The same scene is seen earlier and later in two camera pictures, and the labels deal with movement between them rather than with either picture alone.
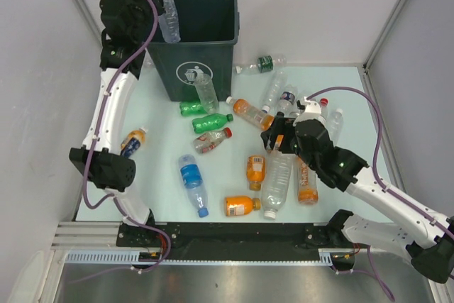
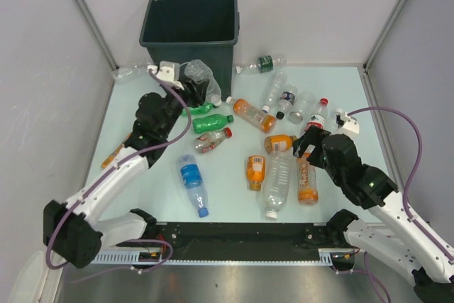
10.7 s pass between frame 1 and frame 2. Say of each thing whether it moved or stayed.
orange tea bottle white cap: stayed
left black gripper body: moved
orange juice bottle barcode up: stayed
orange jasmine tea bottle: stayed
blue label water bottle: stayed
